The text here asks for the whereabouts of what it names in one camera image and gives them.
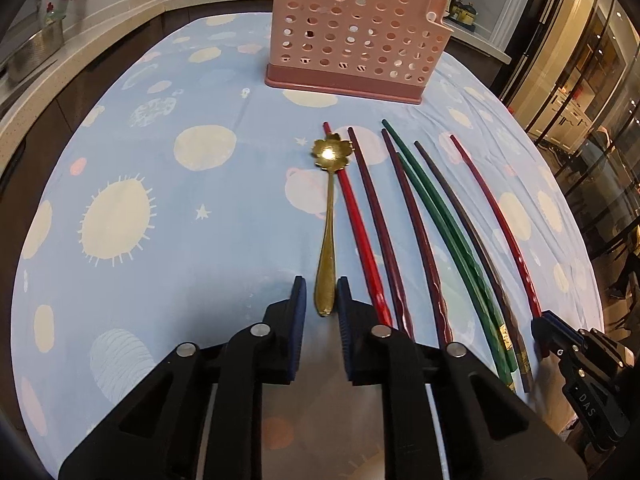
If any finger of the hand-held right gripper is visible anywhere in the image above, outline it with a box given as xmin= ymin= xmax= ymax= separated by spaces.
xmin=531 ymin=316 xmax=568 ymax=360
xmin=542 ymin=311 xmax=586 ymax=348

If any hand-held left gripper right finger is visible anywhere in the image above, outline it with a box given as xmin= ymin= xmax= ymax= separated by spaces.
xmin=337 ymin=276 xmax=588 ymax=480

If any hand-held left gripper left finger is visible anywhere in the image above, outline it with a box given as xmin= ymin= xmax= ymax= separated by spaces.
xmin=59 ymin=276 xmax=307 ymax=480

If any red chopstick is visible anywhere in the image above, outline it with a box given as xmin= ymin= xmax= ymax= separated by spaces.
xmin=322 ymin=121 xmax=393 ymax=328
xmin=450 ymin=134 xmax=545 ymax=320

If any maroon chopstick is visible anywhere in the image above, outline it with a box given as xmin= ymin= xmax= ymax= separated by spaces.
xmin=347 ymin=127 xmax=415 ymax=338
xmin=381 ymin=129 xmax=453 ymax=346

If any green chopstick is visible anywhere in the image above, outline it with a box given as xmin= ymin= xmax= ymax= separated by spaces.
xmin=381 ymin=119 xmax=519 ymax=375
xmin=395 ymin=152 xmax=515 ymax=392

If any dark brown chopstick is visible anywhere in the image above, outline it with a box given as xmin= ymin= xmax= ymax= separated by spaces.
xmin=414 ymin=141 xmax=531 ymax=393

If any gold flower spoon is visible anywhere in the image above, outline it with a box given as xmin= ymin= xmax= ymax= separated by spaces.
xmin=311 ymin=132 xmax=356 ymax=318

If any pink perforated utensil basket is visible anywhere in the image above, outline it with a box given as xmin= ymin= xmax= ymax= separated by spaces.
xmin=264 ymin=0 xmax=453 ymax=106

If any glass sliding door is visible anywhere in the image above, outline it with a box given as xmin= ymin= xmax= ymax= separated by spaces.
xmin=495 ymin=0 xmax=640 ymax=411

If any brown base cabinet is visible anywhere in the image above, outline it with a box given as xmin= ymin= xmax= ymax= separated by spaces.
xmin=0 ymin=0 xmax=276 ymax=186

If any steel colander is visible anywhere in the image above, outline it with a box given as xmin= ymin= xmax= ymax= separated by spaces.
xmin=5 ymin=22 xmax=66 ymax=83

